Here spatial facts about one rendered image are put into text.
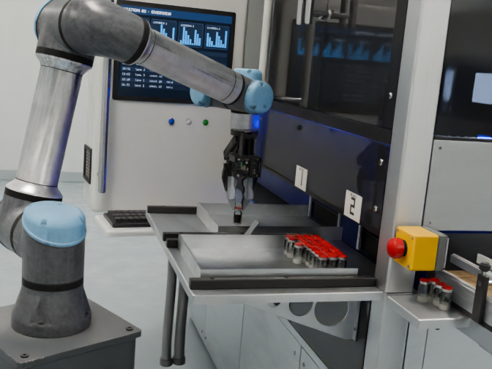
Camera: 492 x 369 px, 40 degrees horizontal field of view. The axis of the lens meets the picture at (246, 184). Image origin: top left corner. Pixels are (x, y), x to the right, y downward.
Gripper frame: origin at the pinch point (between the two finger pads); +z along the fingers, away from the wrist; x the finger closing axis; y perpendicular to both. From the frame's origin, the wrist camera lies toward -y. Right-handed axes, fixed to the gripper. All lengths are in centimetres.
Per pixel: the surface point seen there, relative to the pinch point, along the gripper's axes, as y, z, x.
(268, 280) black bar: 44.1, 5.4, -5.1
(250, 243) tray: 16.5, 5.8, -1.1
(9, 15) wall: -508, -62, -87
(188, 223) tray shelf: -7.4, 7.1, -11.5
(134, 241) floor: -293, 96, 8
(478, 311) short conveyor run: 66, 5, 29
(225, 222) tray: -8.7, 7.1, -1.0
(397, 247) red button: 56, -5, 16
